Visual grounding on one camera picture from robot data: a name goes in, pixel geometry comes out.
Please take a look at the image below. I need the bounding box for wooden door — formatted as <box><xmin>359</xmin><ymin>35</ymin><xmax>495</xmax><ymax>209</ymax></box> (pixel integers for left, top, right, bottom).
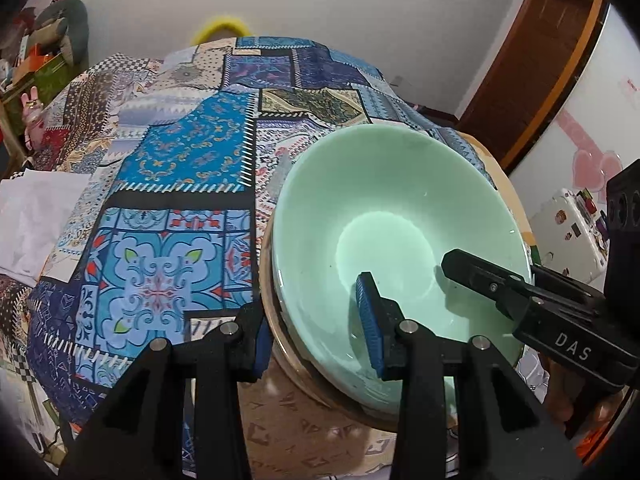
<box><xmin>455</xmin><ymin>0</ymin><xmax>609</xmax><ymax>172</ymax></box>

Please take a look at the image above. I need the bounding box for green bowl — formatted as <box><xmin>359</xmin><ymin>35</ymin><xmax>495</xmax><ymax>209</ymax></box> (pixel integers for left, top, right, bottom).
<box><xmin>272</xmin><ymin>125</ymin><xmax>532</xmax><ymax>421</ymax></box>

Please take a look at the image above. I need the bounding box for pink bowl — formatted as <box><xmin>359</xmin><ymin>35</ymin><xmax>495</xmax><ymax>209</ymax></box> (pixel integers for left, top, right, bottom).
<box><xmin>259</xmin><ymin>220</ymin><xmax>403</xmax><ymax>432</ymax></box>

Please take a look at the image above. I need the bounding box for pink bunny toy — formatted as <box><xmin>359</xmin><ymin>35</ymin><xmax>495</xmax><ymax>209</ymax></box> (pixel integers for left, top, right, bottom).
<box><xmin>22</xmin><ymin>86</ymin><xmax>47</xmax><ymax>149</ymax></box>

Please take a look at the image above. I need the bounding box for white door with pink stickers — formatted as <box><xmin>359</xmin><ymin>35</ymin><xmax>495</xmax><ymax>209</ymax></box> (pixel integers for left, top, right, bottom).
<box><xmin>505</xmin><ymin>5</ymin><xmax>640</xmax><ymax>281</ymax></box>

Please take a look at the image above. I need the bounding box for yellow foam ring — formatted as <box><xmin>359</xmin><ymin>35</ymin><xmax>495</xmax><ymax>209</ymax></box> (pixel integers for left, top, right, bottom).
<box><xmin>192</xmin><ymin>14</ymin><xmax>254</xmax><ymax>47</ymax></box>

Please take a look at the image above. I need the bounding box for green storage box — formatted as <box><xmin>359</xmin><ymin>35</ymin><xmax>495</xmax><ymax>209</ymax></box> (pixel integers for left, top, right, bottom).
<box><xmin>0</xmin><ymin>52</ymin><xmax>69</xmax><ymax>107</ymax></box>

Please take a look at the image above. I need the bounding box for person's right hand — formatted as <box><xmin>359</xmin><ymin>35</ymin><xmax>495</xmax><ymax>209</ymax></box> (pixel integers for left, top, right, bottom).
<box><xmin>544</xmin><ymin>355</ymin><xmax>626</xmax><ymax>436</ymax></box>

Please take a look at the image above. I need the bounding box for patchwork printed blanket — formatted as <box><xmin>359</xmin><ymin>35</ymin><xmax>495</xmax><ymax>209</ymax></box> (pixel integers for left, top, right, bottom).
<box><xmin>0</xmin><ymin>35</ymin><xmax>526</xmax><ymax>480</ymax></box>

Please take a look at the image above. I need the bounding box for white suitcase with stickers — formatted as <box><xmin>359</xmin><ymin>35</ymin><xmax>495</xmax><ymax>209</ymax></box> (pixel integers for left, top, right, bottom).
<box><xmin>529</xmin><ymin>188</ymin><xmax>610</xmax><ymax>284</ymax></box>

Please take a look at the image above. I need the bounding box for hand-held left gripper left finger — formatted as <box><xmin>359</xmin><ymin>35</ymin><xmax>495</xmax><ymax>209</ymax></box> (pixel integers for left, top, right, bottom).
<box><xmin>59</xmin><ymin>302</ymin><xmax>275</xmax><ymax>480</ymax></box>

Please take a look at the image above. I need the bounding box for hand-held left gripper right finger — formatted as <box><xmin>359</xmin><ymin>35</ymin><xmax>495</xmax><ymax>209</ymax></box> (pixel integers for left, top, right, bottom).
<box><xmin>355</xmin><ymin>271</ymin><xmax>583</xmax><ymax>480</ymax></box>

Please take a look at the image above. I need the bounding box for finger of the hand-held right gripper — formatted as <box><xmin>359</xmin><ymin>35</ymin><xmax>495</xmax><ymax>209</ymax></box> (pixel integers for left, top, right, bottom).
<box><xmin>441</xmin><ymin>248</ymin><xmax>607</xmax><ymax>312</ymax></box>
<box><xmin>449</xmin><ymin>274</ymin><xmax>532</xmax><ymax>322</ymax></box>

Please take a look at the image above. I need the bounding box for white cloth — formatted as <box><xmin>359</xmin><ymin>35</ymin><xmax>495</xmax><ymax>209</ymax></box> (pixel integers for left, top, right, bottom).
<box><xmin>0</xmin><ymin>169</ymin><xmax>93</xmax><ymax>282</ymax></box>

